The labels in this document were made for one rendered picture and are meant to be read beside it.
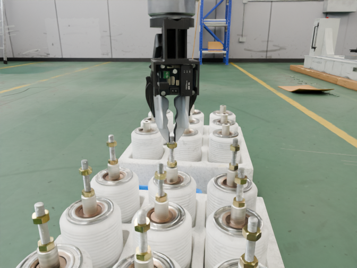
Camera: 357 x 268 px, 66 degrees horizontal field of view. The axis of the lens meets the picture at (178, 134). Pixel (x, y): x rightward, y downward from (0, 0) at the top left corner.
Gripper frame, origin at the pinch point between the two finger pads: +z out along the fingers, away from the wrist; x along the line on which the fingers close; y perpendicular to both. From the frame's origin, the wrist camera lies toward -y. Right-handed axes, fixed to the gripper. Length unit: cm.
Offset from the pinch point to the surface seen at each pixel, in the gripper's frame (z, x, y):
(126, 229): 16.8, -9.4, 5.0
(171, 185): 9.2, -0.6, 3.2
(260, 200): 16.6, 19.6, -0.1
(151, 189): 10.1, -4.3, 2.6
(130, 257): 9.2, -8.1, 20.4
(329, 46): -6, 279, -338
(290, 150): 35, 67, -66
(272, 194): 35, 39, -29
